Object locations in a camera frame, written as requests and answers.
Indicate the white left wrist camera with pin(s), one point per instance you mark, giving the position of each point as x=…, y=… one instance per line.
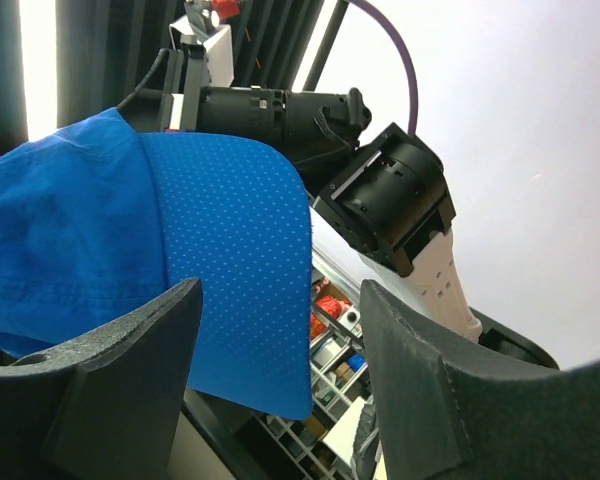
x=203, y=24

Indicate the blue cap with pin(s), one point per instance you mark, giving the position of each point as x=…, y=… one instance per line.
x=97, y=219

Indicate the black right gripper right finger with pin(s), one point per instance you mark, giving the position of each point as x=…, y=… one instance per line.
x=449, y=408

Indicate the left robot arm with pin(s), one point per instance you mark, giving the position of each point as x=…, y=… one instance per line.
x=388, y=199

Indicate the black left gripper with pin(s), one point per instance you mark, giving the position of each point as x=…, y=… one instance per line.
x=167, y=98

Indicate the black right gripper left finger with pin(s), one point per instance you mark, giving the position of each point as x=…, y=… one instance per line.
x=104, y=405

